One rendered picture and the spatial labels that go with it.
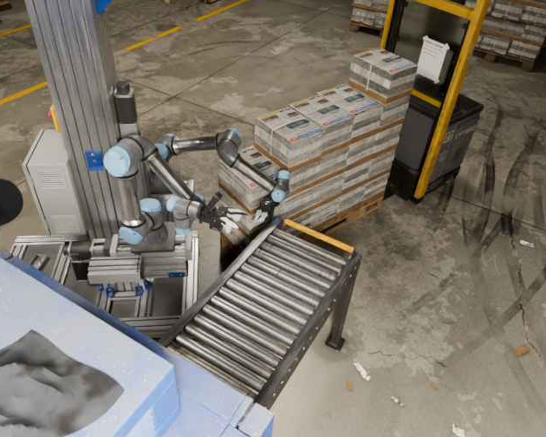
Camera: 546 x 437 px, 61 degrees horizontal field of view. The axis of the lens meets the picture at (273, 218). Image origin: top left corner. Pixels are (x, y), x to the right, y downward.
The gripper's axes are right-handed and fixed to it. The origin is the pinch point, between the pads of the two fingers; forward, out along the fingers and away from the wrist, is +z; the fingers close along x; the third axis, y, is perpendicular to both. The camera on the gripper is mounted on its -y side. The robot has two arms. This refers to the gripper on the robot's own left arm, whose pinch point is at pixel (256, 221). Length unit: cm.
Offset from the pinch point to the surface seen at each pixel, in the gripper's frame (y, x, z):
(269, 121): 30, -28, -58
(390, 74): 52, 24, -128
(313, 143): 23, 3, -62
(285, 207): -23, -5, -46
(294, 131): 30, -9, -57
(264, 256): 2.9, 19.9, 23.9
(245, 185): 4.9, -21.2, -20.1
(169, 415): 83, 66, 144
